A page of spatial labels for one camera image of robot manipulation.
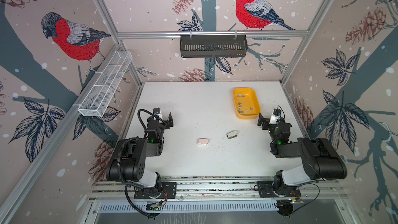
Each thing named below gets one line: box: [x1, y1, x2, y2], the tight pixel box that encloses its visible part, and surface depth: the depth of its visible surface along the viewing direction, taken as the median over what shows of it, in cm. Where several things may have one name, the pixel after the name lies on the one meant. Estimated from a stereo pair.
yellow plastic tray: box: [232, 87, 262, 120], surface depth 109 cm
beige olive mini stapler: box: [226, 130, 238, 139], surface depth 92 cm
